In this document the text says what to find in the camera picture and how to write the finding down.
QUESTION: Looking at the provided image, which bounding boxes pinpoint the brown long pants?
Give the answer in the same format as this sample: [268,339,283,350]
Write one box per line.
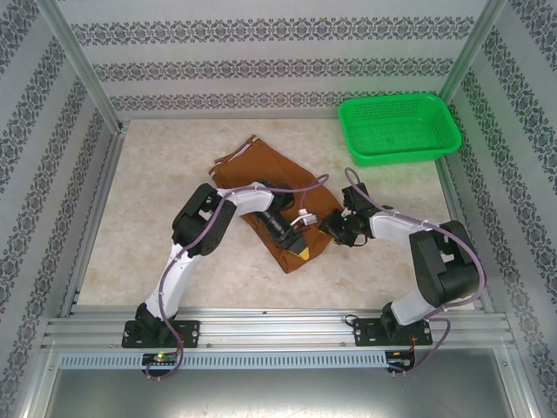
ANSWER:
[207,136,345,274]

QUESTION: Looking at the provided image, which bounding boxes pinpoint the green plastic basket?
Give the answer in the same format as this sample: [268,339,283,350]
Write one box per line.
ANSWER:
[338,92,463,168]

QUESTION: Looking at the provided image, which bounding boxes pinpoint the right controller board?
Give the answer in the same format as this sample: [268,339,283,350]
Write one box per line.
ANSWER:
[386,350,417,372]

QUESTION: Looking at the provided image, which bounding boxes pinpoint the controller board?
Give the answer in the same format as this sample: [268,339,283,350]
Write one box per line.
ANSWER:
[386,350,417,372]
[142,352,179,366]

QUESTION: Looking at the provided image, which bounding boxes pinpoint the left controller board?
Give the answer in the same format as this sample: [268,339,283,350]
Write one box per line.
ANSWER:
[142,352,179,366]

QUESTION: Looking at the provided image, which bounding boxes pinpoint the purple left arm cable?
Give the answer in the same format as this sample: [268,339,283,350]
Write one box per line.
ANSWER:
[145,173,331,382]

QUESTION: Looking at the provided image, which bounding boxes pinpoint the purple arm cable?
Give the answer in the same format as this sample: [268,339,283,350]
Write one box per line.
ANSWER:
[145,173,331,382]
[344,167,485,378]

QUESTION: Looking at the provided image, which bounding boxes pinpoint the aluminium mounting rail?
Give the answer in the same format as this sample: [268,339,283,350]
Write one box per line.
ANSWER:
[41,307,510,349]

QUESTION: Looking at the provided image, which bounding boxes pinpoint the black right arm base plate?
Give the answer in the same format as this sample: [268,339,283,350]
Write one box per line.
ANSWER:
[352,316,434,347]

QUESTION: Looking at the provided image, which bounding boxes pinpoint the slotted grey cable duct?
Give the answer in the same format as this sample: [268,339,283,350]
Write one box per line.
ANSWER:
[58,350,417,370]

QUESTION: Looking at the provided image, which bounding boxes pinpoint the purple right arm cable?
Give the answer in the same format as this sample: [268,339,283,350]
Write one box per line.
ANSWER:
[344,167,485,378]

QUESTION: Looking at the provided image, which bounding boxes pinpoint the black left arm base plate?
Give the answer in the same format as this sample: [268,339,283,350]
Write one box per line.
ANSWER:
[121,320,201,349]

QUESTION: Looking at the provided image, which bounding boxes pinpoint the aluminium frame post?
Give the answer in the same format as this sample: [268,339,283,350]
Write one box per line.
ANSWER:
[32,0,128,131]
[437,0,510,102]

